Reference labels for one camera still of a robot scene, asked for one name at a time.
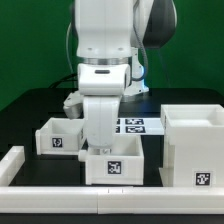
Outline black cables on table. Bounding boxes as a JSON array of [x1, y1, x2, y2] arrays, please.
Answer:
[[49, 73, 80, 90]]

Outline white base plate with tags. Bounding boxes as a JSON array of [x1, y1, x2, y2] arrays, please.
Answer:
[[116, 118, 164, 135]]

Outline white front fence rail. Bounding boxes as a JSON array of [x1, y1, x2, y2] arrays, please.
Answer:
[[0, 187, 224, 214]]

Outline white left fence rail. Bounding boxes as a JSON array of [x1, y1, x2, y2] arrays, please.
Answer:
[[0, 146, 25, 187]]

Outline white drawer box left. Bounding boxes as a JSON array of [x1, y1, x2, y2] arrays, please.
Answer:
[[35, 118, 86, 155]]

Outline white fence rail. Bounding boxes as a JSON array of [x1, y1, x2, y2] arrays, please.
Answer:
[[0, 146, 25, 187], [0, 187, 224, 214]]

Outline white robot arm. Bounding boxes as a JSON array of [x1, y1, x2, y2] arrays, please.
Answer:
[[64, 0, 177, 149]]

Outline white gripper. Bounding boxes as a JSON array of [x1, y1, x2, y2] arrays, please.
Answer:
[[78, 63, 130, 149]]

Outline grey cable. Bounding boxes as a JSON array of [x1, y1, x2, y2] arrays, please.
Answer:
[[65, 23, 75, 88]]

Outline white drawer box with tag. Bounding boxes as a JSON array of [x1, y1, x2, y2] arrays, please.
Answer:
[[78, 134, 144, 185]]

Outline white drawer cabinet housing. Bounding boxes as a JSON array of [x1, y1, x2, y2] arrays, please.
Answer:
[[159, 104, 224, 188]]

